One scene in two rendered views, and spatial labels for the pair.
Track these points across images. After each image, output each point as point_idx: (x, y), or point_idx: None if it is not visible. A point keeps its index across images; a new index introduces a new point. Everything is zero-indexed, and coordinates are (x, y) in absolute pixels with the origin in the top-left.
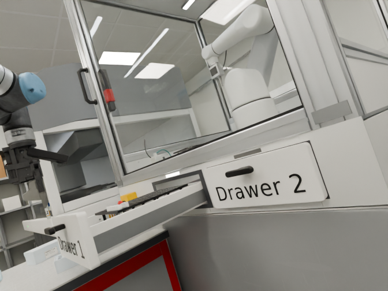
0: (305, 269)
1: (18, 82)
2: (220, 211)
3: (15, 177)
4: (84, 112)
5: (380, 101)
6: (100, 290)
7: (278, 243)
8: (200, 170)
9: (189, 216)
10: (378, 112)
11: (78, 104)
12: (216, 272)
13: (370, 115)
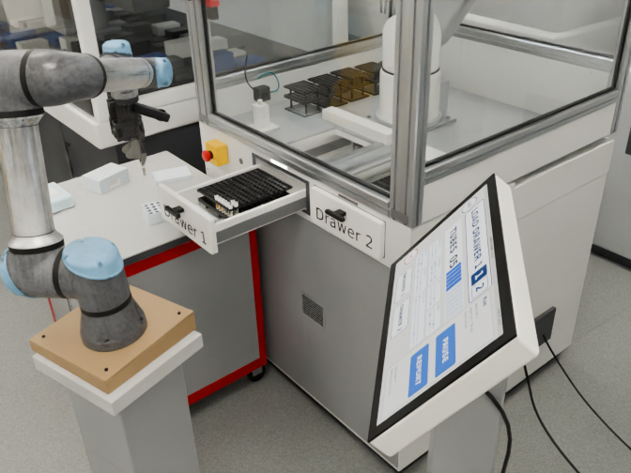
0: (360, 287)
1: (156, 75)
2: (315, 222)
3: (122, 136)
4: None
5: (457, 202)
6: (191, 251)
7: (348, 266)
8: (308, 181)
9: None
10: None
11: None
12: (297, 262)
13: (437, 216)
